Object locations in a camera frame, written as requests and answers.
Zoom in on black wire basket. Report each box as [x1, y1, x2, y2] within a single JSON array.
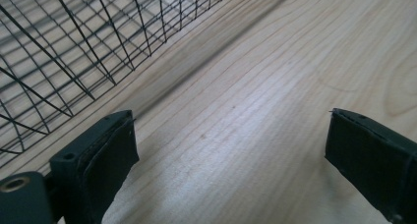
[[0, 0, 240, 170]]

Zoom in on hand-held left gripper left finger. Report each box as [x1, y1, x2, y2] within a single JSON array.
[[48, 109, 141, 224]]

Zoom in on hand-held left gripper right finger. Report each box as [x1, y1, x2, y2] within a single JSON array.
[[324, 107, 417, 224]]

